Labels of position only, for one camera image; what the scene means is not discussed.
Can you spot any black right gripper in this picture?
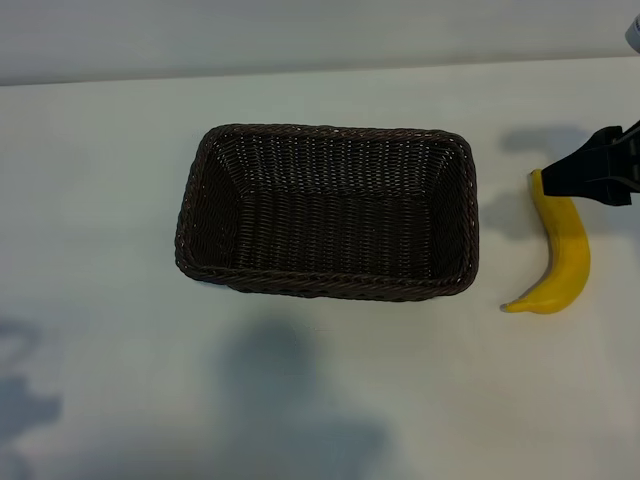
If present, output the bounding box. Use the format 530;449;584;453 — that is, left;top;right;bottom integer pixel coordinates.
542;118;640;207

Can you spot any yellow banana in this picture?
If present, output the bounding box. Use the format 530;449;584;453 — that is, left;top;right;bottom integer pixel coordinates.
499;168;592;316

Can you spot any dark brown wicker basket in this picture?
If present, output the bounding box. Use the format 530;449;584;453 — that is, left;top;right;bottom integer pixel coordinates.
173;122;480;301

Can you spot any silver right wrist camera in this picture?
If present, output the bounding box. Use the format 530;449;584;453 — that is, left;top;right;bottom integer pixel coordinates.
624;14;640;54

